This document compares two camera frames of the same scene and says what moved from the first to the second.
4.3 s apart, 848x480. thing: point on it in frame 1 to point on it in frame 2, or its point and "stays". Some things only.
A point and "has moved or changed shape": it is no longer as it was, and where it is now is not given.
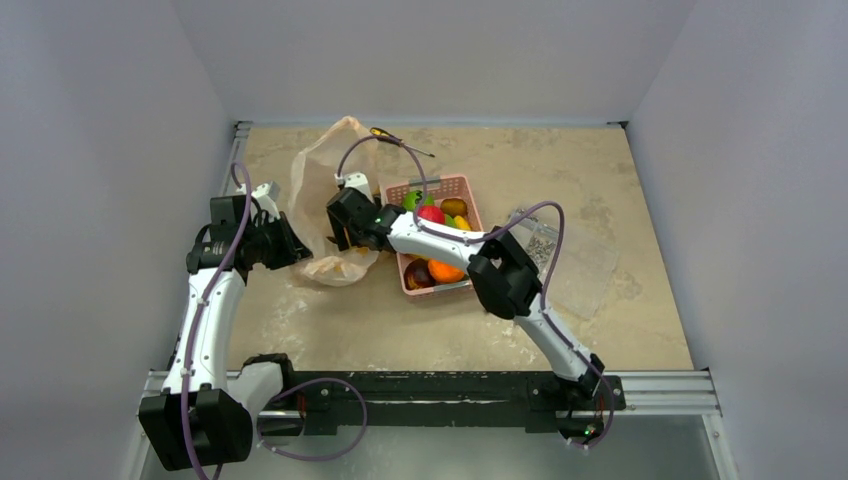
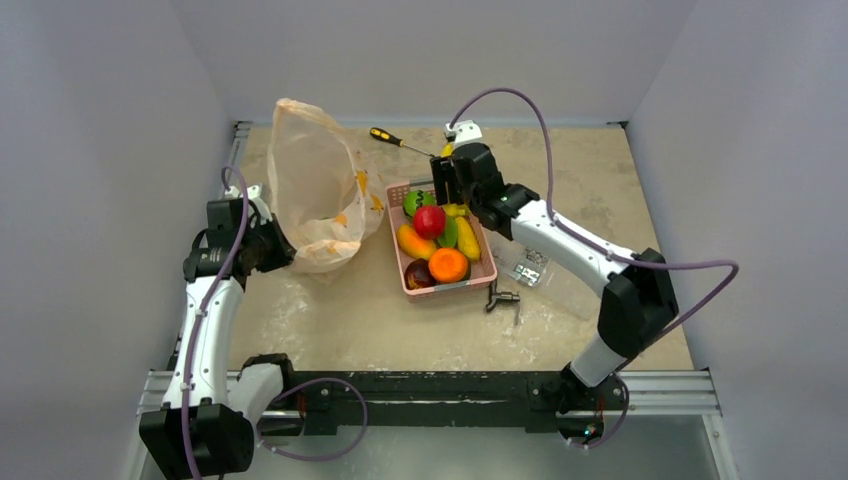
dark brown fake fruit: [417, 275] stays
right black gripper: [342, 225] to [444, 182]
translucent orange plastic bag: [345, 146] has moved or changed shape
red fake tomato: [433, 214] stays
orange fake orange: [444, 273] stays
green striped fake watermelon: [412, 199] stays
